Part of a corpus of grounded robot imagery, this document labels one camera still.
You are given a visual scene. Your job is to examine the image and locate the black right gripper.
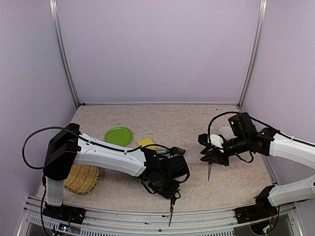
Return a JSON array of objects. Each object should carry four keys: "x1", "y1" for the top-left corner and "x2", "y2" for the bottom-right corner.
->
[{"x1": 201, "y1": 133, "x2": 250, "y2": 166}]

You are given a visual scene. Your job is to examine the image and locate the black handled scissors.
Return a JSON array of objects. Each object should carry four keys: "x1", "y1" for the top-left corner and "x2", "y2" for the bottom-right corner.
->
[
  {"x1": 208, "y1": 162, "x2": 212, "y2": 181},
  {"x1": 168, "y1": 189, "x2": 181, "y2": 227}
]

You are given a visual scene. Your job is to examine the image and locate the black handled scissors front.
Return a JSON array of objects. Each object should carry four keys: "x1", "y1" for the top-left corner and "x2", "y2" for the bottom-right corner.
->
[{"x1": 168, "y1": 189, "x2": 181, "y2": 227}]

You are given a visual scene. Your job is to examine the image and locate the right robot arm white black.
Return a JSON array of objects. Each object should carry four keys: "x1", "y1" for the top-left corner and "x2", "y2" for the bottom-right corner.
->
[{"x1": 198, "y1": 112, "x2": 315, "y2": 218}]

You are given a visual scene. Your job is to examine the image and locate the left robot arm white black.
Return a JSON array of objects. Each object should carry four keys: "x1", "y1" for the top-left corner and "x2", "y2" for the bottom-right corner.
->
[{"x1": 25, "y1": 123, "x2": 190, "y2": 219}]

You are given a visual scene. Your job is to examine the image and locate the light blue cup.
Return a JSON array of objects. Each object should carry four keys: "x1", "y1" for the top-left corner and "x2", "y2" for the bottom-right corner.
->
[{"x1": 219, "y1": 126, "x2": 235, "y2": 141}]

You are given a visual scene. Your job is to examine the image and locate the black clipper comb guard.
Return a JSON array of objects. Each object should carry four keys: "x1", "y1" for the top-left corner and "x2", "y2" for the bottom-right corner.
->
[{"x1": 169, "y1": 147, "x2": 186, "y2": 155}]

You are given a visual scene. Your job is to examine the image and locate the yellow sponge block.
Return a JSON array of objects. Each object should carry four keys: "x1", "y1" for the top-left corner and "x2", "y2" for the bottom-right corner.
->
[{"x1": 137, "y1": 138, "x2": 158, "y2": 150}]

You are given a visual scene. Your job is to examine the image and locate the green plastic plate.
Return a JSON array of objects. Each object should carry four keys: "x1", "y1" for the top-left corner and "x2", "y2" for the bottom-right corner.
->
[{"x1": 104, "y1": 126, "x2": 133, "y2": 147}]

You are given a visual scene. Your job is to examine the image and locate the woven bamboo tray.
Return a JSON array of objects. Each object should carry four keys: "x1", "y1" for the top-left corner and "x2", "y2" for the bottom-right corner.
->
[{"x1": 64, "y1": 164, "x2": 101, "y2": 196}]

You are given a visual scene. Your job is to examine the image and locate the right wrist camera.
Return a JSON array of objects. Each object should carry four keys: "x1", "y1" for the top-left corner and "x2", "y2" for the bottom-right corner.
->
[{"x1": 198, "y1": 133, "x2": 223, "y2": 149}]

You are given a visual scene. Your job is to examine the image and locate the front aluminium rail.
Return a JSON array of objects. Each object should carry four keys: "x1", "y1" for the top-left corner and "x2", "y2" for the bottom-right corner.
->
[{"x1": 16, "y1": 196, "x2": 304, "y2": 236}]

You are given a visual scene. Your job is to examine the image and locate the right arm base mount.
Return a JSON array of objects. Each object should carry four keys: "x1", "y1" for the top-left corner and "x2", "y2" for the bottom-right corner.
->
[{"x1": 235, "y1": 185, "x2": 279, "y2": 224}]

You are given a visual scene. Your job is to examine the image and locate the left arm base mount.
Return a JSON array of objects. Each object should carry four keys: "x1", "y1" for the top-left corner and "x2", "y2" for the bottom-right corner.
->
[{"x1": 43, "y1": 204, "x2": 86, "y2": 225}]

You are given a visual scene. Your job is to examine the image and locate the right aluminium frame post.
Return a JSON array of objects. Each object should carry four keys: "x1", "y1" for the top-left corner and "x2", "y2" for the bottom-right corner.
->
[{"x1": 238, "y1": 0, "x2": 267, "y2": 110}]

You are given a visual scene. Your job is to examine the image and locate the aluminium frame post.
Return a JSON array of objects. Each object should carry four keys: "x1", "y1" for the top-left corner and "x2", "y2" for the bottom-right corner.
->
[
  {"x1": 238, "y1": 0, "x2": 267, "y2": 110},
  {"x1": 49, "y1": 0, "x2": 80, "y2": 109}
]

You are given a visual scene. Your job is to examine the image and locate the left aluminium frame post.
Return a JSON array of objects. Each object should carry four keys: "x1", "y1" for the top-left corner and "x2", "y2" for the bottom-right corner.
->
[{"x1": 49, "y1": 0, "x2": 80, "y2": 109}]

